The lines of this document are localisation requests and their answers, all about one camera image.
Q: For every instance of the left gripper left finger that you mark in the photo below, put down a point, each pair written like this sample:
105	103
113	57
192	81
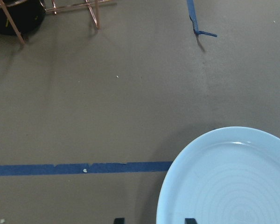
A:
119	220

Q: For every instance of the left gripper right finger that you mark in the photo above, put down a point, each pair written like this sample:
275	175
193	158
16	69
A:
190	221

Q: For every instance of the light blue plate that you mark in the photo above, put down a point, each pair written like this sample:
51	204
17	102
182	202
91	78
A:
226	176

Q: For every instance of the dark wine bottle front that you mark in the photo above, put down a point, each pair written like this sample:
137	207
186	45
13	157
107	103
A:
26	14

